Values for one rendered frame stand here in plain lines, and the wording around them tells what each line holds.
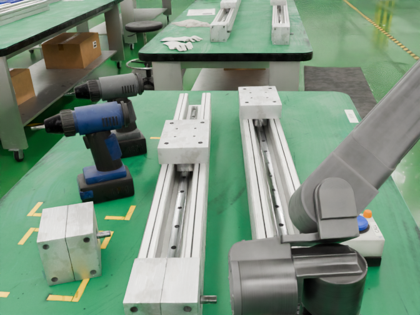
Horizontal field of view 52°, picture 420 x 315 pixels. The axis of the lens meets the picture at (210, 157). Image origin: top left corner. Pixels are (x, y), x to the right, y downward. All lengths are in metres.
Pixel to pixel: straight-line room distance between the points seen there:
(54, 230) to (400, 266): 0.60
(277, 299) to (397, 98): 0.24
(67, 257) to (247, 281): 0.44
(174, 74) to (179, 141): 1.48
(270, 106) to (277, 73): 1.21
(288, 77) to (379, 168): 1.95
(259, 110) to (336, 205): 0.78
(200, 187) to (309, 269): 0.47
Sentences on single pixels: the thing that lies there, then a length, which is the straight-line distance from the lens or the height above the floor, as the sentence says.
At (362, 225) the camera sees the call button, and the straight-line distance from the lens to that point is 0.79.
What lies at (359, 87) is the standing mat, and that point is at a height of 0.01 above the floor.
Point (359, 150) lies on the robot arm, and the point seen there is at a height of 1.12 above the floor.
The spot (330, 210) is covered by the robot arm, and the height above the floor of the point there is 1.08.
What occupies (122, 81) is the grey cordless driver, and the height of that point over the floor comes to 0.99.
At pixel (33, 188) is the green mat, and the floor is 0.78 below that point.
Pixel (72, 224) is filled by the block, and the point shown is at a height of 0.87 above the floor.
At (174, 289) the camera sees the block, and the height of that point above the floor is 0.87.
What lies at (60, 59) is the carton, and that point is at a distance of 4.45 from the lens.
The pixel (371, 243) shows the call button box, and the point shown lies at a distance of 0.79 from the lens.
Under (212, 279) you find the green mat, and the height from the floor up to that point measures 0.78.
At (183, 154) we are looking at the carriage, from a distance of 0.93.
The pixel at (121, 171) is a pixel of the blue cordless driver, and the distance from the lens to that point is 0.97.
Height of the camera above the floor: 1.30
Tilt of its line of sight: 27 degrees down
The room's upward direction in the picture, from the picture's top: 2 degrees counter-clockwise
